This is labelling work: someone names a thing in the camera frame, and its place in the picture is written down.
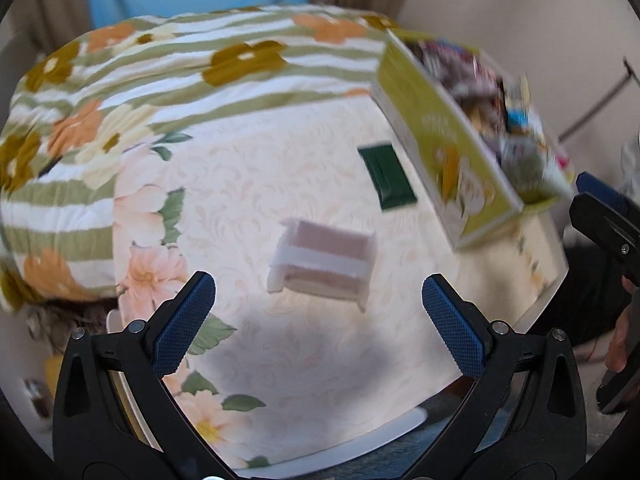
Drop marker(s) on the clear pink cake package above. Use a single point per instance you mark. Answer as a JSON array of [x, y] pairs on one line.
[[325, 260]]

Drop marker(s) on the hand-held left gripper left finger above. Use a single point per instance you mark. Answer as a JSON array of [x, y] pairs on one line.
[[185, 330]]

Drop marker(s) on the green cardboard box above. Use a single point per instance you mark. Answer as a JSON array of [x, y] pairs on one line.
[[435, 125]]

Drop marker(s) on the cream floral tablecloth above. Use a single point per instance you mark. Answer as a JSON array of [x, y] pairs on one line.
[[300, 360]]

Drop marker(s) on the dark green snack packet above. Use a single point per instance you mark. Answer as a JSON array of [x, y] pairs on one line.
[[390, 175]]

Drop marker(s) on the person's right hand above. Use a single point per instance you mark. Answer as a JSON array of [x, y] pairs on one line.
[[622, 335]]

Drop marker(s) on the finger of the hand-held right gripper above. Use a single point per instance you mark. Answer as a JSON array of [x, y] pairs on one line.
[[607, 225]]

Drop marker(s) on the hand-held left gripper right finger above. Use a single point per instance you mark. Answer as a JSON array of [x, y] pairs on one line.
[[452, 330]]

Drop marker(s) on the green striped floral blanket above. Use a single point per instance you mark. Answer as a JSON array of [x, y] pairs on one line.
[[150, 75]]

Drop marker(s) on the pile of mixed snack packets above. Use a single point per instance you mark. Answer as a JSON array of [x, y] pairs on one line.
[[480, 95]]

